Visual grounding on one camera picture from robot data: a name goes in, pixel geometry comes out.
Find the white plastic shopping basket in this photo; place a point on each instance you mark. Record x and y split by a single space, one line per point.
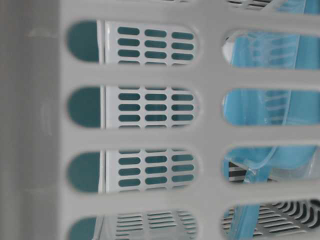
111 116

